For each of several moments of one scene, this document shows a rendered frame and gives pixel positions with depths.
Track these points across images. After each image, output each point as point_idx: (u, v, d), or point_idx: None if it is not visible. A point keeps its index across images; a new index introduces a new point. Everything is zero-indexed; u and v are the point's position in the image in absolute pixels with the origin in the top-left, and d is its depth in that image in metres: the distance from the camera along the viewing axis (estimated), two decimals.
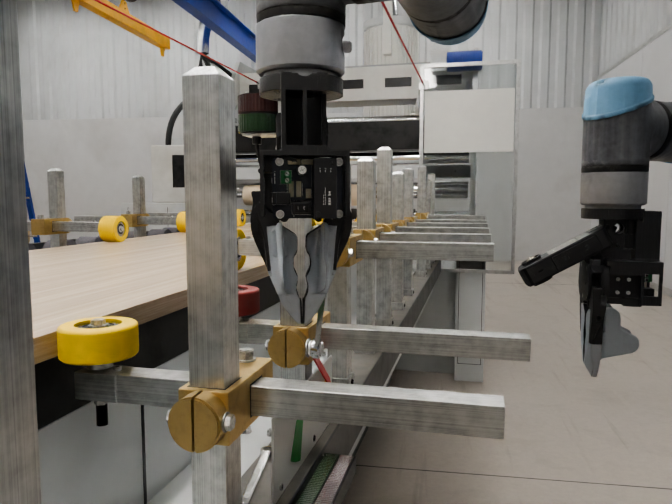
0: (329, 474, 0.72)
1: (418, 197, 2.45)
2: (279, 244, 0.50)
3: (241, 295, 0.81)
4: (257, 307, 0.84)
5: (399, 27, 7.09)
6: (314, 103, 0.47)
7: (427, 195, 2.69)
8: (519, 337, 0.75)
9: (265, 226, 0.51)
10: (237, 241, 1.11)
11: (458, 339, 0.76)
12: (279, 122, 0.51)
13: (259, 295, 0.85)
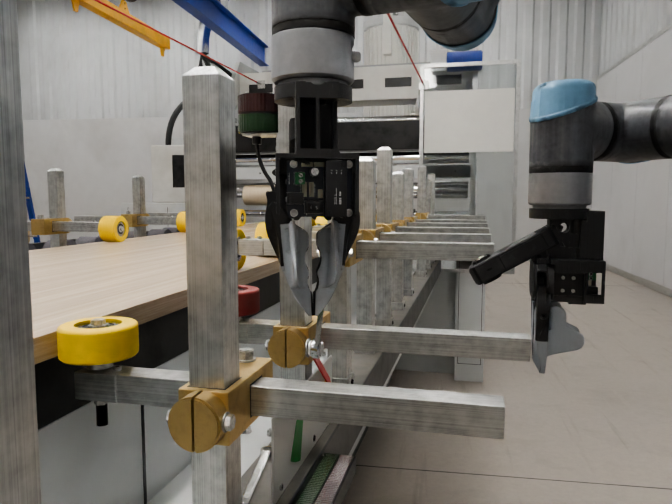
0: (329, 474, 0.72)
1: (418, 197, 2.45)
2: (292, 241, 0.53)
3: (241, 295, 0.81)
4: (257, 307, 0.84)
5: (399, 27, 7.09)
6: (326, 109, 0.51)
7: (427, 195, 2.69)
8: (519, 337, 0.75)
9: (279, 224, 0.55)
10: (237, 241, 1.11)
11: (458, 339, 0.76)
12: (292, 127, 0.54)
13: (259, 295, 0.85)
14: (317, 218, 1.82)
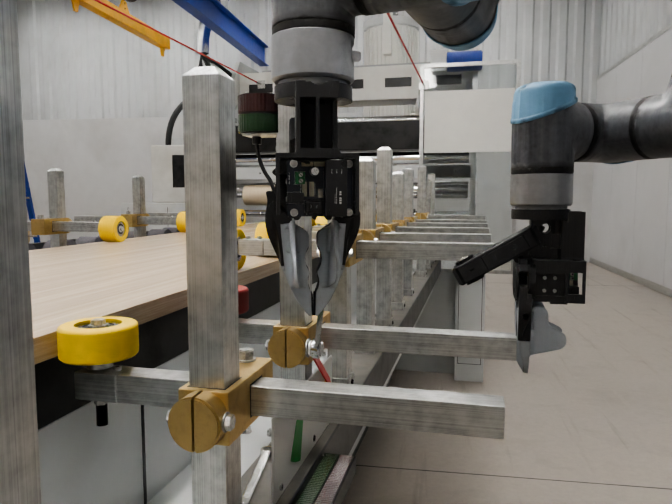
0: (329, 474, 0.72)
1: (418, 197, 2.45)
2: (292, 240, 0.53)
3: None
4: (246, 306, 0.84)
5: (399, 27, 7.09)
6: (326, 109, 0.51)
7: (427, 195, 2.69)
8: (505, 336, 0.75)
9: (279, 224, 0.55)
10: (237, 241, 1.11)
11: (444, 338, 0.77)
12: (292, 126, 0.54)
13: (248, 295, 0.85)
14: (317, 218, 1.82)
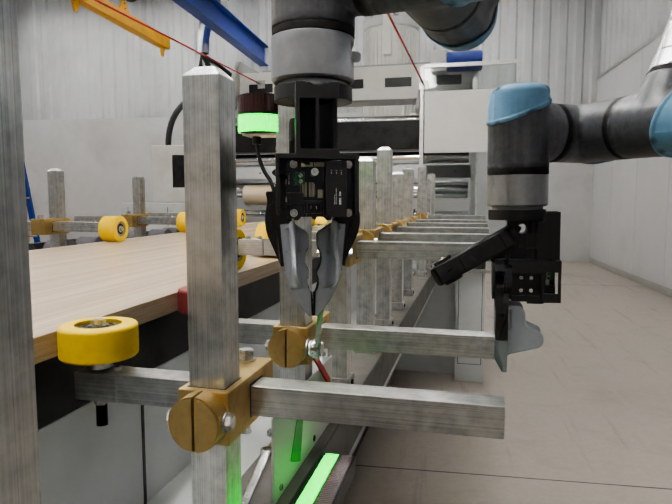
0: (329, 474, 0.72)
1: (418, 197, 2.45)
2: (292, 241, 0.53)
3: None
4: None
5: (399, 27, 7.09)
6: (325, 110, 0.51)
7: (427, 195, 2.69)
8: (484, 335, 0.76)
9: (279, 224, 0.55)
10: (237, 241, 1.11)
11: (424, 337, 0.77)
12: (292, 127, 0.54)
13: None
14: (317, 218, 1.82)
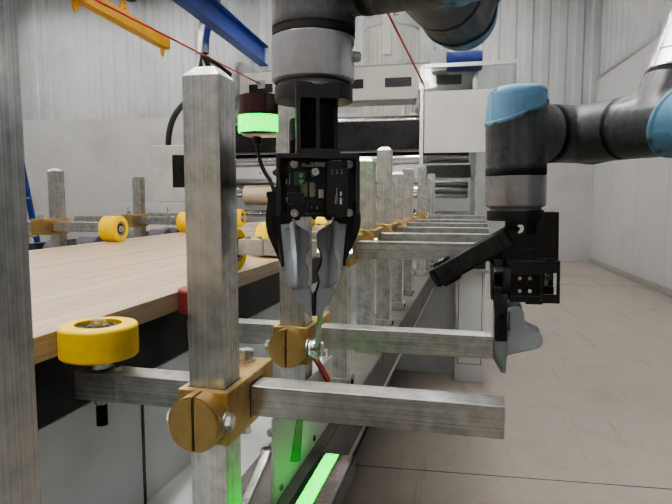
0: (329, 474, 0.72)
1: (418, 197, 2.45)
2: (293, 241, 0.53)
3: None
4: None
5: (399, 27, 7.09)
6: (326, 109, 0.51)
7: (427, 195, 2.69)
8: (483, 335, 0.76)
9: (279, 224, 0.55)
10: (237, 241, 1.11)
11: (423, 337, 0.77)
12: (292, 127, 0.54)
13: None
14: (317, 218, 1.82)
